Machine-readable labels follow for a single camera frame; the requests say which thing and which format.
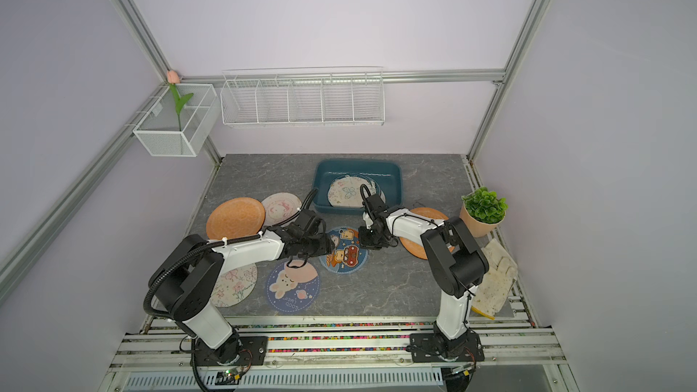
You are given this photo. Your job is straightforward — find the small blue coaster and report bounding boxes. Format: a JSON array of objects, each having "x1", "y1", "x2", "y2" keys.
[{"x1": 319, "y1": 227, "x2": 368, "y2": 275}]

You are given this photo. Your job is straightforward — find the orange coaster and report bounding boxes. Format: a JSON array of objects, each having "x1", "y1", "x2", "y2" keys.
[
  {"x1": 399, "y1": 207, "x2": 448, "y2": 261},
  {"x1": 206, "y1": 197, "x2": 266, "y2": 240}
]

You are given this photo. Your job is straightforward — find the purple pink bunny coaster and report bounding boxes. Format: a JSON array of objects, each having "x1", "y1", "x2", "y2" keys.
[{"x1": 265, "y1": 261, "x2": 321, "y2": 314}]

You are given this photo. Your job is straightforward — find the white butterfly coaster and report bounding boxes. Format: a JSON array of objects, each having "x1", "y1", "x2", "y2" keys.
[{"x1": 327, "y1": 175, "x2": 378, "y2": 208}]

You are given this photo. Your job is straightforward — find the teal plastic storage box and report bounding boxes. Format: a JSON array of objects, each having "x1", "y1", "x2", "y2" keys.
[{"x1": 313, "y1": 159, "x2": 402, "y2": 214}]

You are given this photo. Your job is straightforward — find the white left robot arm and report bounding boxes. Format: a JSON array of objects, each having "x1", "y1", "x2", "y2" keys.
[{"x1": 143, "y1": 210, "x2": 333, "y2": 351}]

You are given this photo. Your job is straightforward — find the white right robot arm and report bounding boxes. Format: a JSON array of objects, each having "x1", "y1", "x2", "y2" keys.
[{"x1": 359, "y1": 189, "x2": 489, "y2": 357}]

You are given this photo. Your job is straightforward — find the white mesh box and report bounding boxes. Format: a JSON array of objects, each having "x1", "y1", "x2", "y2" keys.
[{"x1": 134, "y1": 83, "x2": 221, "y2": 157}]

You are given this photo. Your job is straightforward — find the pink striped bunny coaster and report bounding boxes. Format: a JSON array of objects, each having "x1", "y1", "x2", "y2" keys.
[{"x1": 261, "y1": 192, "x2": 301, "y2": 226}]

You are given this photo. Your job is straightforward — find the white pink floral coaster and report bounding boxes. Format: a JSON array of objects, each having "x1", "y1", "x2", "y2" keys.
[{"x1": 211, "y1": 264, "x2": 258, "y2": 308}]

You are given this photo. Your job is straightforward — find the green potted plant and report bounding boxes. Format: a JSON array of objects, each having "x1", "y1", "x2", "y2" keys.
[{"x1": 460, "y1": 187, "x2": 508, "y2": 238}]

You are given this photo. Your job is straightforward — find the pink artificial tulip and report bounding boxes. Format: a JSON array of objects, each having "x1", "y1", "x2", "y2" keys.
[{"x1": 166, "y1": 70, "x2": 193, "y2": 132}]

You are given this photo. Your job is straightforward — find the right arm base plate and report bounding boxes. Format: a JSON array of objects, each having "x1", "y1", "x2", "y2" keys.
[{"x1": 406, "y1": 330, "x2": 485, "y2": 363}]

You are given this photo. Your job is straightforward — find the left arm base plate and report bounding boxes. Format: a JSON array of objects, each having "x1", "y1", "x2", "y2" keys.
[{"x1": 192, "y1": 336, "x2": 269, "y2": 368}]

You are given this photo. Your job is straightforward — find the white wire basket shelf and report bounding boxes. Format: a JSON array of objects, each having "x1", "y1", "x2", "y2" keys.
[{"x1": 221, "y1": 66, "x2": 386, "y2": 127}]

